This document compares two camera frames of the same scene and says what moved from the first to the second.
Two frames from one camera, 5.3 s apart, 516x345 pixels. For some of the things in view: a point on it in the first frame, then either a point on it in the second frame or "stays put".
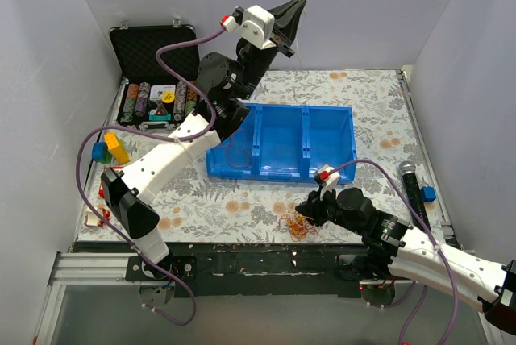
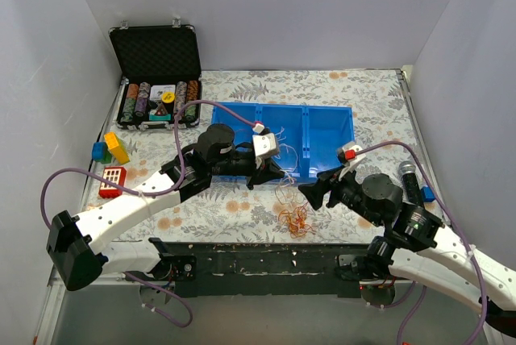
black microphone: (413, 189) stays put
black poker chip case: (150, 96) stays put
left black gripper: (280, 41) -> (258, 170)
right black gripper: (318, 208) -> (330, 188)
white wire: (299, 36) -> (296, 155)
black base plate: (251, 269) stays put
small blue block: (428, 193) stays put
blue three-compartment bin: (287, 141) stays put
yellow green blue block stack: (114, 149) stays put
